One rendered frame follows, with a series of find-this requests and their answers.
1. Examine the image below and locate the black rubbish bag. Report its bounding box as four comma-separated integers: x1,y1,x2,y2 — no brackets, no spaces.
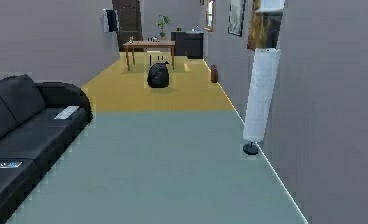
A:
146,60,171,89

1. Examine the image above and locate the pale chair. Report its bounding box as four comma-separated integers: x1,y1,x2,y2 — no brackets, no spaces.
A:
144,48,170,66

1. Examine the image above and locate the black cupboard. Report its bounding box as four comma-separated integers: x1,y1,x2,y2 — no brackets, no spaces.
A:
170,30,205,60

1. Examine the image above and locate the brown wooden table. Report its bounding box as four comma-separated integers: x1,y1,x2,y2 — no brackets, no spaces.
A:
122,40,177,72

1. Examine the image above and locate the white floor lamp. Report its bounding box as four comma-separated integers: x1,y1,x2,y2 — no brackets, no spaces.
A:
242,47,282,156

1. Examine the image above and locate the green house plant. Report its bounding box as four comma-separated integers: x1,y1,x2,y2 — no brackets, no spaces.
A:
155,14,172,39

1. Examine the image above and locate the wooden framed window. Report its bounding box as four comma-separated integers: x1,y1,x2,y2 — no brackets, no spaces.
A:
204,0,217,33

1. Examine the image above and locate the dark brown room door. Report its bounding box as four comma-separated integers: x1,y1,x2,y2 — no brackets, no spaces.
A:
111,0,144,52

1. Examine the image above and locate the black sofa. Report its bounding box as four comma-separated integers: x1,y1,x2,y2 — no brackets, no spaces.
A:
0,73,94,224

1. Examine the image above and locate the dark framed wall picture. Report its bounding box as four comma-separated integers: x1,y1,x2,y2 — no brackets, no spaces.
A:
227,0,247,38

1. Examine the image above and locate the brown framed wall picture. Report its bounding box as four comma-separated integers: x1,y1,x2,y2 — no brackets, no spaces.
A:
247,0,284,52

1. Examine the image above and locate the black wall television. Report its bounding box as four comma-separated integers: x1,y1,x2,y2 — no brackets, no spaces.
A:
102,8,120,34

